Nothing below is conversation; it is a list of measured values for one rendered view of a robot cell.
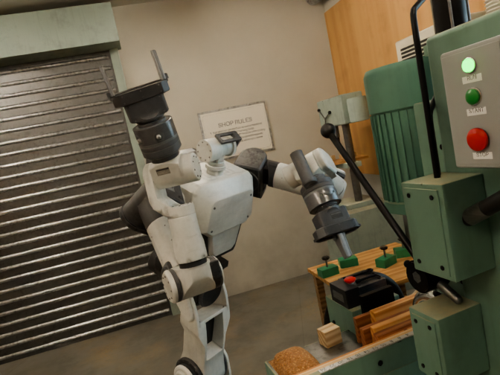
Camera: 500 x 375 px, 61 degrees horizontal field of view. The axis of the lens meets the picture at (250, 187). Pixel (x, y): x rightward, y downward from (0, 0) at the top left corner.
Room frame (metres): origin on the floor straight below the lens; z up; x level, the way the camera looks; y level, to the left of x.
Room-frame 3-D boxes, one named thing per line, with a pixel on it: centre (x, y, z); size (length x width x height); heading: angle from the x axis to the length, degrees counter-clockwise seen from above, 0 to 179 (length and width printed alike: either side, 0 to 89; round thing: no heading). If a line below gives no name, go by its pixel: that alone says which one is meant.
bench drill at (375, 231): (3.30, -0.83, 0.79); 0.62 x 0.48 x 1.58; 11
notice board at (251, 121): (3.89, 0.01, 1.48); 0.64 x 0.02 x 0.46; 103
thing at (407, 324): (0.90, -0.29, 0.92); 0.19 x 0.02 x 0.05; 108
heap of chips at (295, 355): (0.88, -0.02, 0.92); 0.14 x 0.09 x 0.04; 18
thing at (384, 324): (0.92, -0.30, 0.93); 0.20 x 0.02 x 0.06; 108
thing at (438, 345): (0.68, -0.28, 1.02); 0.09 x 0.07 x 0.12; 108
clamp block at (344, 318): (1.06, -0.23, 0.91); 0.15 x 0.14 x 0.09; 108
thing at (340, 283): (1.06, -0.22, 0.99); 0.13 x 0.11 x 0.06; 108
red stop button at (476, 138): (0.54, -0.30, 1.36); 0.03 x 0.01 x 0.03; 18
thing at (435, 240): (0.65, -0.29, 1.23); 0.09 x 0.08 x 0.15; 18
